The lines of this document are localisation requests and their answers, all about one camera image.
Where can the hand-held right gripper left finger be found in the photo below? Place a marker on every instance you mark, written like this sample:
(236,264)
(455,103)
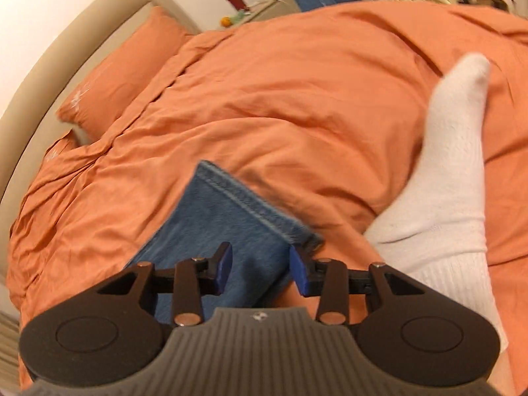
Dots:
(222,271)

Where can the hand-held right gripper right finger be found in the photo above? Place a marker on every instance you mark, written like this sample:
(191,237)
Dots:
(298,271)

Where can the blue denim pants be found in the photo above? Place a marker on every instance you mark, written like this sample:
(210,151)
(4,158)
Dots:
(214,222)

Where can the orange duvet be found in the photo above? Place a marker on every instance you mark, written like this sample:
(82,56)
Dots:
(288,111)

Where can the white sock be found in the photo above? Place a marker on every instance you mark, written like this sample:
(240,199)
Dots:
(445,165)

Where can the small orange fruit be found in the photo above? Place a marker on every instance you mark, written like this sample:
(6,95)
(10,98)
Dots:
(225,21)

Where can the red box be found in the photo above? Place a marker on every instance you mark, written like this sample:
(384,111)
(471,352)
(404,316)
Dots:
(237,1)

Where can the beige upholstered bed headboard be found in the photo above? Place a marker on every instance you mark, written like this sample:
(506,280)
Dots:
(41,70)

